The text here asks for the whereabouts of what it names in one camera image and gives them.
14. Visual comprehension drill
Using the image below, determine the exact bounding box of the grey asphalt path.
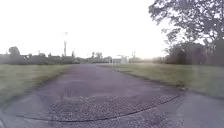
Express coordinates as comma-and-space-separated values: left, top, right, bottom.
0, 63, 224, 128

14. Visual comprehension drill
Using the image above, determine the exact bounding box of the tall pole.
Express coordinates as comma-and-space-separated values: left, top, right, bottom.
62, 31, 69, 58

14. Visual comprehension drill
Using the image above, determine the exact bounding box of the grass field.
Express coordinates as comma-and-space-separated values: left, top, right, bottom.
0, 63, 73, 105
99, 62, 224, 99

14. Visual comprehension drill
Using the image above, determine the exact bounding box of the dark hedge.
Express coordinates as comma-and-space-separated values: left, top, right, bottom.
151, 42, 224, 67

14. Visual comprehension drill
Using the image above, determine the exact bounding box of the row of trees and bushes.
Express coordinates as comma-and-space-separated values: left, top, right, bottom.
0, 46, 113, 66

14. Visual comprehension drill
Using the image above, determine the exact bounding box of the large tree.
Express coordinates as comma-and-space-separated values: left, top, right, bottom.
148, 0, 224, 66

